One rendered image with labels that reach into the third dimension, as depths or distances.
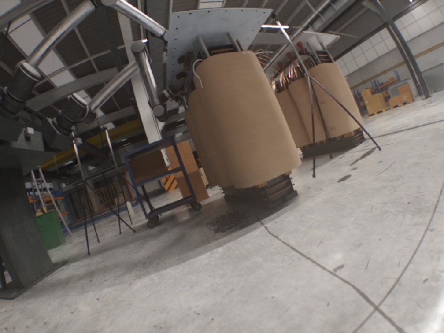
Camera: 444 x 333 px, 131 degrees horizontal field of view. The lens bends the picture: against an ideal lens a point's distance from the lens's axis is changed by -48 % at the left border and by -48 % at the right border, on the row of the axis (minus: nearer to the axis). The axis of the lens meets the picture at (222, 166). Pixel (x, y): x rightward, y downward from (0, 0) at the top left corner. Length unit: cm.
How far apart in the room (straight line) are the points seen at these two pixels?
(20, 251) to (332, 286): 220
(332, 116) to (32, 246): 363
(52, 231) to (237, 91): 469
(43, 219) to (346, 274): 505
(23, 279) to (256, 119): 230
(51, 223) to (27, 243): 281
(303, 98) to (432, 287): 271
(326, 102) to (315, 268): 223
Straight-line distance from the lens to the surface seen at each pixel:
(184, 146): 290
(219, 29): 160
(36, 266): 223
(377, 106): 1052
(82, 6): 187
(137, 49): 201
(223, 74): 126
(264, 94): 129
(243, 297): 63
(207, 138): 163
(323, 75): 266
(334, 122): 260
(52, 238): 506
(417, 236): 68
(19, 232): 220
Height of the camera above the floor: 39
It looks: 1 degrees down
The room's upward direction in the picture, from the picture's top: 21 degrees counter-clockwise
